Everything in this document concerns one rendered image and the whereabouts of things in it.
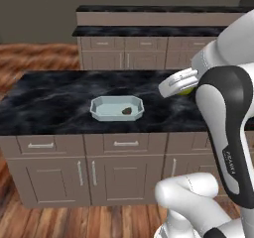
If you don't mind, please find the grey drawer front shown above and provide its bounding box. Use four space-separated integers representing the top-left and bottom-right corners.
83 133 169 156
16 134 84 157
166 132 213 155

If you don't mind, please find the pale blue tupperware container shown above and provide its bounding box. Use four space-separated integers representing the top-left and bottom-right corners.
89 95 145 123

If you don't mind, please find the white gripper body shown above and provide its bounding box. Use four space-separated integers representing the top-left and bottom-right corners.
158 67 199 99

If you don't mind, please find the green pear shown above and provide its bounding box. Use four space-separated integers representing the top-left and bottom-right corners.
178 84 195 96

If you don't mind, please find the silver door handle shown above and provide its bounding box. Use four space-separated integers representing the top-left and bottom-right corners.
90 160 98 187
171 158 178 179
76 160 84 187

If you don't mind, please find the silver drawer handle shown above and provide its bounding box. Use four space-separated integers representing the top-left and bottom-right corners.
27 142 55 150
113 140 140 148

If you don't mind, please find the grey cupboard run, black top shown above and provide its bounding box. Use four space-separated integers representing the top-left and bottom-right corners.
71 5 254 71

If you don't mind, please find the grey cupboard door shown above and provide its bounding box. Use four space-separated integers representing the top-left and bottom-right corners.
86 155 165 206
5 157 91 209
162 153 220 197

